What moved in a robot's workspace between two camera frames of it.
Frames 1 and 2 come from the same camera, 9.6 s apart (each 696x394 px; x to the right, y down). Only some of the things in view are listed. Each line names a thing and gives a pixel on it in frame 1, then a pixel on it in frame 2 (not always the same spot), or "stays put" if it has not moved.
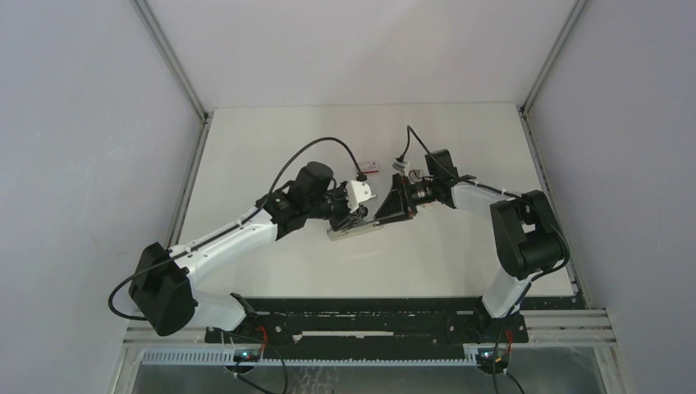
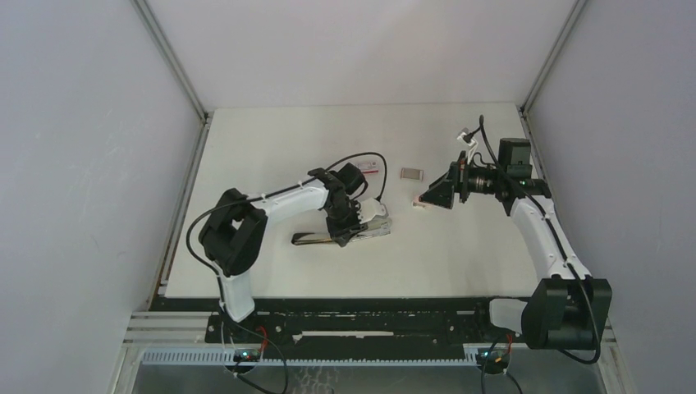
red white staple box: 368,167 stays put
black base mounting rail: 385,322 stays put
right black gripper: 399,204 -> 441,191
